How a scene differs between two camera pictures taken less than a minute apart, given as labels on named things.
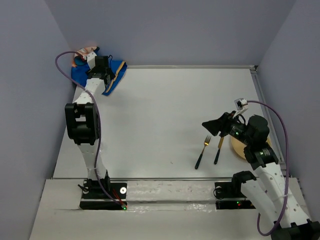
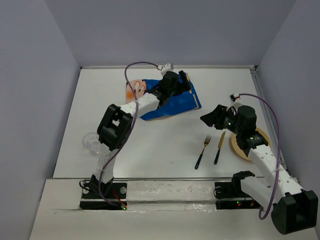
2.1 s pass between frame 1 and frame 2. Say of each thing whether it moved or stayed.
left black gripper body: moved
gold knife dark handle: stayed
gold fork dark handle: stayed
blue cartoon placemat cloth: moved
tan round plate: stayed
